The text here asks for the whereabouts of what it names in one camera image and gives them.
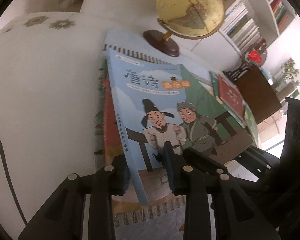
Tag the dark wooden cabinet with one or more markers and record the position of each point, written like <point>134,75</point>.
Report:
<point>258,94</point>

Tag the dark red book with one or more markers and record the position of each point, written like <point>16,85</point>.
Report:
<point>231,97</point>

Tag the yellow desk globe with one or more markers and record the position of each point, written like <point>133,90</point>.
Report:
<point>187,19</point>

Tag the black ornament stand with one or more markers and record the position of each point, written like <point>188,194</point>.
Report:
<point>233,75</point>

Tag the dark green insect book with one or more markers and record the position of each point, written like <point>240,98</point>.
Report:
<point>101,90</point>

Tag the red poetry book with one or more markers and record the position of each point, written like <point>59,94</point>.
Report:
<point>112,141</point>

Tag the blue Tang poetry book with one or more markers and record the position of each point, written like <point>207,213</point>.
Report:
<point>159,103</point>

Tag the white bookshelf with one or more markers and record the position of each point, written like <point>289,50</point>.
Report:
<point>249,21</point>

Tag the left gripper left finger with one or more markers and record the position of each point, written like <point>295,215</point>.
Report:
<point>62,214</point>

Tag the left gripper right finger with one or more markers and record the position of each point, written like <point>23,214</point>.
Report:
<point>202,199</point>

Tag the patterned grey table mat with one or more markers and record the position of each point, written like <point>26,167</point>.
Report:
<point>132,44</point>

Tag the potted green plant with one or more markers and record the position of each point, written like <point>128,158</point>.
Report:
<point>286,74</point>

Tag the bright green book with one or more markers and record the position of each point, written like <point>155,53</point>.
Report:
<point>249,122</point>

